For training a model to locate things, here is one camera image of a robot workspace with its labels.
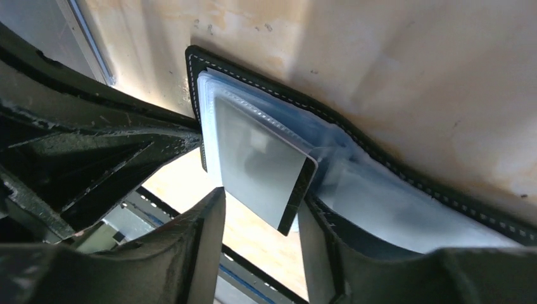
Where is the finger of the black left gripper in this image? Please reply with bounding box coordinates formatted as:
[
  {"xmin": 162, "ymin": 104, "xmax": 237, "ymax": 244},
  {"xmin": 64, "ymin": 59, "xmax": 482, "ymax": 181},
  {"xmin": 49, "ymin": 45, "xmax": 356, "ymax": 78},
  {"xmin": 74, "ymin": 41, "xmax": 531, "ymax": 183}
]
[{"xmin": 1, "ymin": 25, "xmax": 201, "ymax": 243}]

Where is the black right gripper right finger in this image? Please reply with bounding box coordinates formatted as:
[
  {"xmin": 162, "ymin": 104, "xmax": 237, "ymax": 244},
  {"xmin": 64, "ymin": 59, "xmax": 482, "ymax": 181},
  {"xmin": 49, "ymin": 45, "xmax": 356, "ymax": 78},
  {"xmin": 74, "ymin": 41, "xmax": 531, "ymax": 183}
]
[{"xmin": 298, "ymin": 197, "xmax": 536, "ymax": 303}]

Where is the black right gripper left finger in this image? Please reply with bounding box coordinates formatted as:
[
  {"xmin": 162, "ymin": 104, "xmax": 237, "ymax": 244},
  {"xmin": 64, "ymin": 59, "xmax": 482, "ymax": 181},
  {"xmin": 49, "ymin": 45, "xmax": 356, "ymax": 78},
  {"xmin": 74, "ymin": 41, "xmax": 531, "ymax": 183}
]
[{"xmin": 1, "ymin": 187, "xmax": 225, "ymax": 303}]

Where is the black leather card holder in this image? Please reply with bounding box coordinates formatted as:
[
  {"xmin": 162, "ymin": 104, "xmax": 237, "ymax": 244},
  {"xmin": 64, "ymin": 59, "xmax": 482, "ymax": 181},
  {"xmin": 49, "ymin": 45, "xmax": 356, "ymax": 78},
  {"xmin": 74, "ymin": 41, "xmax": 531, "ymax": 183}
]
[{"xmin": 185, "ymin": 46, "xmax": 536, "ymax": 254}]

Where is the black VIP card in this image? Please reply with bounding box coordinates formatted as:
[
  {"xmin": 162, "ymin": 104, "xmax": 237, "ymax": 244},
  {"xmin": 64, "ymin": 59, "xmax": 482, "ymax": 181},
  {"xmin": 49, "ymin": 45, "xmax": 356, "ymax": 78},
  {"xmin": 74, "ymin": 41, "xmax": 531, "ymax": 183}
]
[{"xmin": 214, "ymin": 96, "xmax": 319, "ymax": 236}]

